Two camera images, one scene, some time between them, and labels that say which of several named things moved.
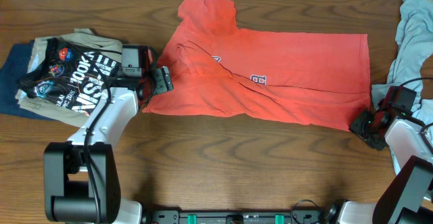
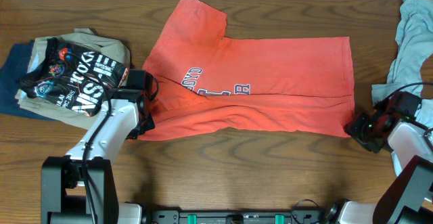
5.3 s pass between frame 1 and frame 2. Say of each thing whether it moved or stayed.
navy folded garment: stayed
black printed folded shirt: stayed
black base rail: stayed
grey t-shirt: stayed
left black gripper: moved
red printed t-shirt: moved
